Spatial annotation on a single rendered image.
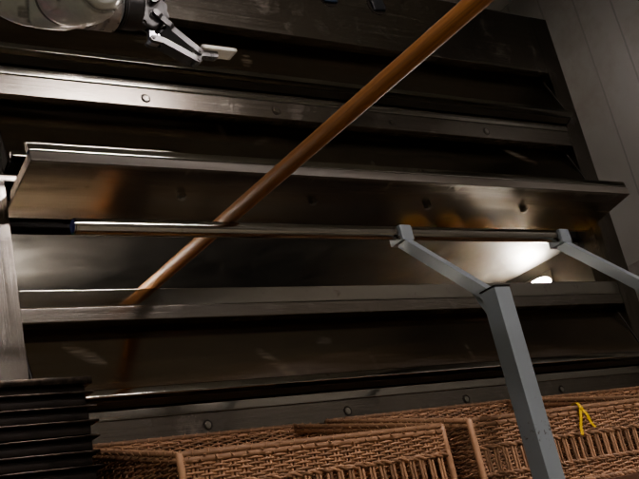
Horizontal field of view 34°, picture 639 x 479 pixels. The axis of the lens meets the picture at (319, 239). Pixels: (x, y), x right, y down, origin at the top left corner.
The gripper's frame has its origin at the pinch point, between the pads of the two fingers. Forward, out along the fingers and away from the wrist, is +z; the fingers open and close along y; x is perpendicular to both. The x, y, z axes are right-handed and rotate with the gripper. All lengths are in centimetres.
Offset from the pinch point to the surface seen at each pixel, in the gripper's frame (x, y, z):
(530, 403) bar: 5, 77, 44
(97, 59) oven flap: -51, -22, -1
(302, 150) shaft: 9.0, 30.6, 4.7
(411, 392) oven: -55, 59, 68
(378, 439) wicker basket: -7, 78, 19
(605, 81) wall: -131, -94, 288
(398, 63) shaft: 37.2, 30.4, 4.7
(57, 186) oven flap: -48, 11, -16
